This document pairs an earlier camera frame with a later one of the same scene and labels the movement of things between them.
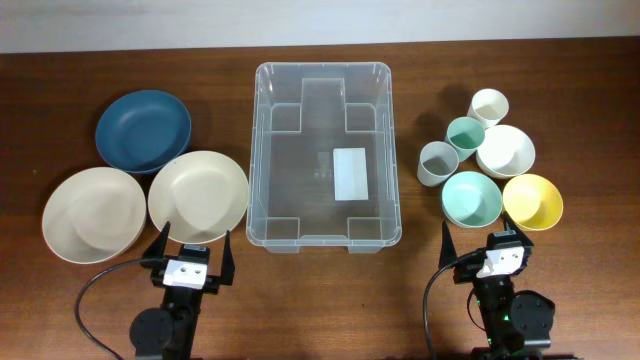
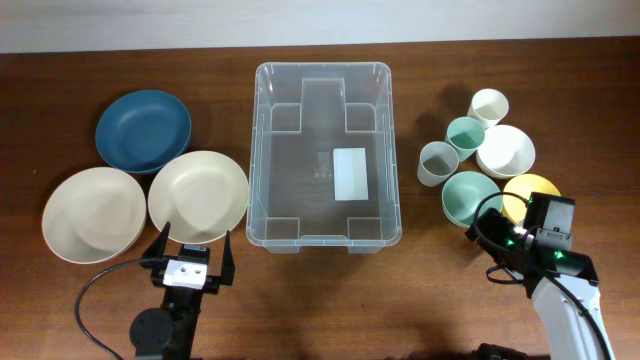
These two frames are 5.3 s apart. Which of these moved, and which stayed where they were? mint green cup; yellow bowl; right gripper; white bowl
Moved: right gripper
Stayed: mint green cup; white bowl; yellow bowl
